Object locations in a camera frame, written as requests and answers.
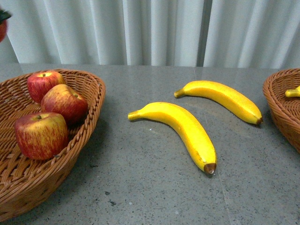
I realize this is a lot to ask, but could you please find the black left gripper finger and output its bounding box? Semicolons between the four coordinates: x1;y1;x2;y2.
0;9;12;21

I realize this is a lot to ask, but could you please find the red apple large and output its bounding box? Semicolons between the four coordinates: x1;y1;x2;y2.
0;20;8;42

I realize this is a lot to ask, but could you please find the yellow banana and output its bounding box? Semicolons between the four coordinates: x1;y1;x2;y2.
174;80;263;125
285;86;300;98
127;102;217;174

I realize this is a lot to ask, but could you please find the near red yellow apple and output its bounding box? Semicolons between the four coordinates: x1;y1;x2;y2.
14;112;69;160

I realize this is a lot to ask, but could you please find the left brown wicker basket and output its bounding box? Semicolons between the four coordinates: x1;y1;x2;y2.
0;69;105;221

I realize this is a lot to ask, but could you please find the brown wicker basket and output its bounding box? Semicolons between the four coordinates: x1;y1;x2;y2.
0;69;105;221
262;68;300;151

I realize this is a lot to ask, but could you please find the grey white curtain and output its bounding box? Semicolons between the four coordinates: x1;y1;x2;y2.
0;0;300;68

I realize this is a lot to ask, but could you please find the right brown wicker basket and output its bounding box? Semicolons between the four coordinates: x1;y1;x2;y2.
262;68;300;151

